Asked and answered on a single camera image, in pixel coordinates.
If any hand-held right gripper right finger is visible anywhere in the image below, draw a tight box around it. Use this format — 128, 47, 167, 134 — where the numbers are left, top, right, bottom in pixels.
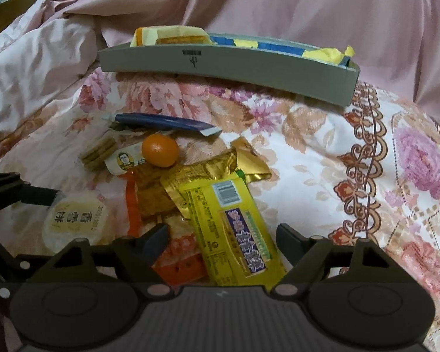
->
270, 223, 404, 297

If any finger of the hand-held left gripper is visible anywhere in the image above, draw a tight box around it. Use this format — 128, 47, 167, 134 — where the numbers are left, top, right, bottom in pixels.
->
0, 222, 54, 301
0, 172, 61, 221

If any gold foil snack packet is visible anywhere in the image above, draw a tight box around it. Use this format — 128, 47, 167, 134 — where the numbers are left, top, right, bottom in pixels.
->
160, 136, 272, 221

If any pink duvet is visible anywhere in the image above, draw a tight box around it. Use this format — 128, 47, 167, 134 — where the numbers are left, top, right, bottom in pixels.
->
0, 0, 440, 147

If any navy blue stick packet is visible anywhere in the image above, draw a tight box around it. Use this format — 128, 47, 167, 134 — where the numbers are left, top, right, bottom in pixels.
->
102, 113, 223, 137

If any orange tangerine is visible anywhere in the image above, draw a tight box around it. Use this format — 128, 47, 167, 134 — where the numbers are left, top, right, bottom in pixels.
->
141, 134, 179, 168

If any clear cracker packet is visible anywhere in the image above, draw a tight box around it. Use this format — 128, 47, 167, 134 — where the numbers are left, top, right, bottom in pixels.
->
79, 136, 148, 176

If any brown wooden furniture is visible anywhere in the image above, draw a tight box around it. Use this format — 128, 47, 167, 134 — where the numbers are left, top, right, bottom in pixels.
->
0, 0, 44, 45

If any blue snack packet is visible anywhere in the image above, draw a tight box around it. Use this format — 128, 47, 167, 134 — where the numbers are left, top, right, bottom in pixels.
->
208, 34, 306, 54

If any round white rice cracker packet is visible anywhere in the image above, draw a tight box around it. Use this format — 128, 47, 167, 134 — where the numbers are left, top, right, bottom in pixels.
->
43, 191, 109, 254

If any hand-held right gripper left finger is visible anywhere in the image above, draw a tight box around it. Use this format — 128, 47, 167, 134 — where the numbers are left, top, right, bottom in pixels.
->
33, 223, 169, 297

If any yellow packet with purple label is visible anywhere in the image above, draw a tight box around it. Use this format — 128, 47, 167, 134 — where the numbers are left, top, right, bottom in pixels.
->
178, 176, 287, 287

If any floral bed sheet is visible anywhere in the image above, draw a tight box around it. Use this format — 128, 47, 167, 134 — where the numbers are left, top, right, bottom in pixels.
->
0, 69, 440, 352

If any orange dried tofu packet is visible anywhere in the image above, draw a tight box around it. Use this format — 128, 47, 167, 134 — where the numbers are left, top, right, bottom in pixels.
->
125, 165, 214, 287

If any grey cardboard box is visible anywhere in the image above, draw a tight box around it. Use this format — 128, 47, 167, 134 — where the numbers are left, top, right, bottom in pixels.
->
97, 26, 361, 107

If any crumpled yellow wrapper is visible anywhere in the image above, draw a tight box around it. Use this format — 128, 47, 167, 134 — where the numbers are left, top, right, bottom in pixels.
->
302, 45, 355, 67

